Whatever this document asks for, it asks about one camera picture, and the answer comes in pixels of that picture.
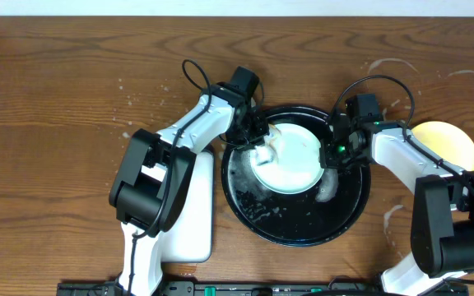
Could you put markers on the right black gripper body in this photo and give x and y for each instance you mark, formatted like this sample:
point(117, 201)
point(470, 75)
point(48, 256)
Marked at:
point(339, 154)

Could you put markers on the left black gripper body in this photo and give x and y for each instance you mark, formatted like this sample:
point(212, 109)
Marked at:
point(256, 134)

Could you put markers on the green yellow foamy sponge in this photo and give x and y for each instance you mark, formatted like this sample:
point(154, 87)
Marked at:
point(264, 154)

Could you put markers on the mint green plate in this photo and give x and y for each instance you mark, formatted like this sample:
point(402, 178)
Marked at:
point(296, 167)

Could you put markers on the yellow plate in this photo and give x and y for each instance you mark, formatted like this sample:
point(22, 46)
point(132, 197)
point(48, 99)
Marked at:
point(448, 142)

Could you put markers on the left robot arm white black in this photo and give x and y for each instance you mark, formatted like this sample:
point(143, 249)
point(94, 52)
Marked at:
point(152, 183)

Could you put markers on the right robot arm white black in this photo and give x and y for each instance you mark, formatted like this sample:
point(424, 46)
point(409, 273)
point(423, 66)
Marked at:
point(442, 226)

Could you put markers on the round black tray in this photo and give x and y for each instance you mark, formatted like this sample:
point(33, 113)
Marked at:
point(318, 215)

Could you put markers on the black rectangular tray with foam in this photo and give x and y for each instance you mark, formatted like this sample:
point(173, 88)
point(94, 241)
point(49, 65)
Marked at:
point(190, 239)

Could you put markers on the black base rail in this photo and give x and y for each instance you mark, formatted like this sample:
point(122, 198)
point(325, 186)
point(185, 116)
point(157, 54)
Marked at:
point(338, 287)

